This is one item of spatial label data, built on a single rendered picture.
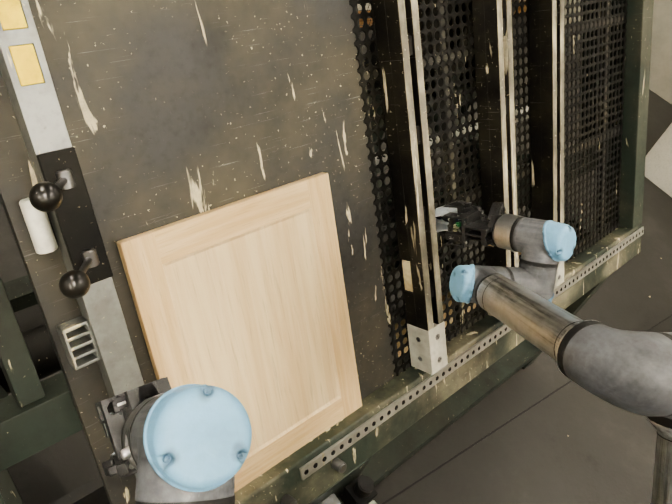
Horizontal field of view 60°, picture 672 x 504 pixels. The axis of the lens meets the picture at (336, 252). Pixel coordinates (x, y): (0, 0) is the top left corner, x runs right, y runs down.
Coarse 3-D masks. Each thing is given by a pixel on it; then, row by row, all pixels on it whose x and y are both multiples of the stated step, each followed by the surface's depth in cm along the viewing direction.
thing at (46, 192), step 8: (56, 176) 81; (64, 176) 81; (72, 176) 82; (40, 184) 71; (48, 184) 71; (56, 184) 77; (64, 184) 79; (72, 184) 82; (32, 192) 71; (40, 192) 70; (48, 192) 71; (56, 192) 72; (32, 200) 71; (40, 200) 70; (48, 200) 71; (56, 200) 72; (40, 208) 71; (48, 208) 71; (56, 208) 72
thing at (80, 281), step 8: (88, 256) 85; (96, 256) 86; (88, 264) 83; (96, 264) 86; (72, 272) 76; (80, 272) 76; (64, 280) 75; (72, 280) 75; (80, 280) 75; (88, 280) 76; (64, 288) 75; (72, 288) 75; (80, 288) 75; (88, 288) 76; (72, 296) 75; (80, 296) 76
